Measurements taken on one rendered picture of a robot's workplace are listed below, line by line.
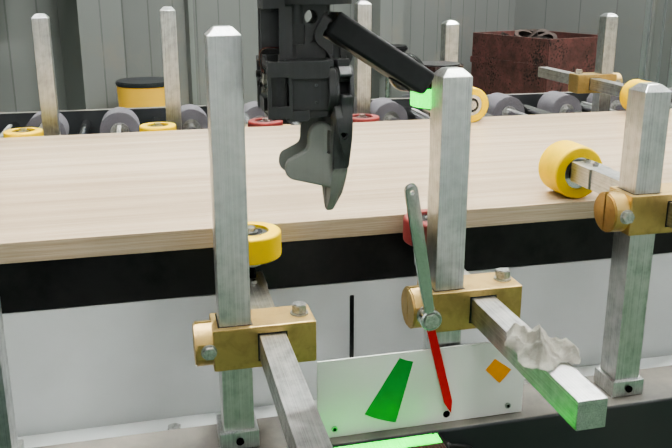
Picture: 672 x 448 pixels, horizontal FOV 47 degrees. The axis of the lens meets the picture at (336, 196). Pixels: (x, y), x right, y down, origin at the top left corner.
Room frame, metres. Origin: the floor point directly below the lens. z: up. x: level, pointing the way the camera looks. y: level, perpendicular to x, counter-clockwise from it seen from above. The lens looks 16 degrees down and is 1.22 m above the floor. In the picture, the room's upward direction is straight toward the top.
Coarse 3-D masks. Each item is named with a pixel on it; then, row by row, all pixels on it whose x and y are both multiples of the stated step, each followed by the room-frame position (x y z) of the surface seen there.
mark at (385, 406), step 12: (396, 372) 0.82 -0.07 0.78; (408, 372) 0.83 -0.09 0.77; (384, 384) 0.82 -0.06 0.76; (396, 384) 0.82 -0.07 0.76; (384, 396) 0.82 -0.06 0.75; (396, 396) 0.82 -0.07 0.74; (372, 408) 0.82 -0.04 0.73; (384, 408) 0.82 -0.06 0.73; (396, 408) 0.82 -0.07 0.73; (384, 420) 0.82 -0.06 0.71
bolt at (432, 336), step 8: (424, 320) 0.81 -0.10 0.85; (432, 320) 0.81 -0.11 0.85; (432, 336) 0.83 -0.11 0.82; (432, 344) 0.83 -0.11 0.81; (432, 352) 0.83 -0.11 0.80; (440, 352) 0.83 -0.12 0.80; (440, 360) 0.83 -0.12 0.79; (440, 368) 0.83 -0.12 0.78; (440, 376) 0.83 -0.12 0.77; (440, 384) 0.83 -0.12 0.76; (448, 392) 0.83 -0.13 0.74; (448, 400) 0.83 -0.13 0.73; (448, 408) 0.83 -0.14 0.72
